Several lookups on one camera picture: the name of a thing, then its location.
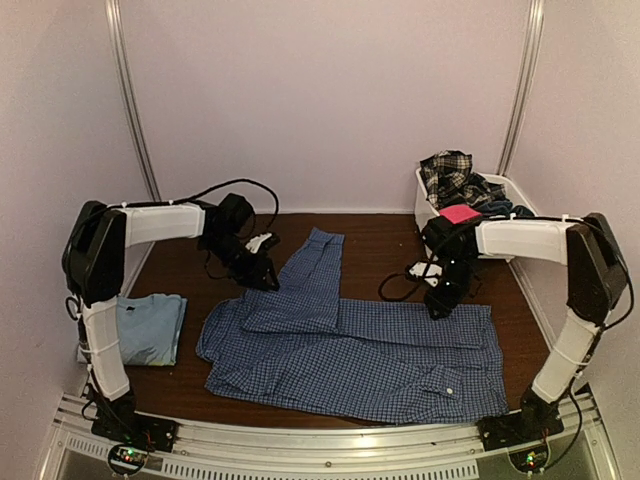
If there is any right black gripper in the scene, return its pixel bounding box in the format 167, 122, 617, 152
425, 256, 479, 321

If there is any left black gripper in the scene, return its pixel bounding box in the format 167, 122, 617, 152
201, 233, 280, 292

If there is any blue dotted shirt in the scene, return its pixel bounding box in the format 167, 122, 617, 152
196, 229, 509, 424

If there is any light blue printed t-shirt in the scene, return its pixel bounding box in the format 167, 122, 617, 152
117, 294, 188, 367

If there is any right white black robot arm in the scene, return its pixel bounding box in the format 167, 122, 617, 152
407, 207, 633, 442

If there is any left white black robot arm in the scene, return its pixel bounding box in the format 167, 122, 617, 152
61, 193, 280, 444

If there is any white plastic laundry basket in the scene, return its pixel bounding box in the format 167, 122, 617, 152
414, 169, 537, 256

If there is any pink garment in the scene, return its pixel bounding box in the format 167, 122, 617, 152
439, 204, 482, 225

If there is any navy blue garment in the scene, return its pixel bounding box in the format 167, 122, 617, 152
476, 200, 536, 218

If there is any dark plaid shirt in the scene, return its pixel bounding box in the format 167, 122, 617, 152
419, 150, 507, 210

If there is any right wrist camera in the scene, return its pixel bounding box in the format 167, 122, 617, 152
405, 261, 443, 288

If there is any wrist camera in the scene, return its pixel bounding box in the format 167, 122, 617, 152
405, 261, 443, 288
245, 232, 280, 254

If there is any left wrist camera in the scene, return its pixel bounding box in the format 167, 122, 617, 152
245, 232, 280, 254

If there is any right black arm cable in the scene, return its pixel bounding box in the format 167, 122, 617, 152
378, 259, 431, 302

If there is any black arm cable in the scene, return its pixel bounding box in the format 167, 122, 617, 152
169, 178, 280, 231
378, 259, 431, 302

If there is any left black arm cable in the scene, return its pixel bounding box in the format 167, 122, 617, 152
169, 178, 280, 231

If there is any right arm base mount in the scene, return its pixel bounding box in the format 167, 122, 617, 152
476, 411, 564, 476

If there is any front aluminium frame rail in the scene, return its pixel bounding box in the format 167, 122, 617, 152
49, 394, 606, 480

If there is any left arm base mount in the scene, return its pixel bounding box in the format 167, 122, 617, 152
91, 413, 178, 477

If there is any right aluminium frame post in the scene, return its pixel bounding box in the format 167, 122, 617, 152
497, 0, 545, 176

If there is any aluminium frame post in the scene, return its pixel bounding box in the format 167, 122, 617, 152
105, 0, 161, 201
497, 0, 545, 176

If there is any left aluminium frame post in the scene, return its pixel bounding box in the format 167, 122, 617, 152
105, 0, 161, 201

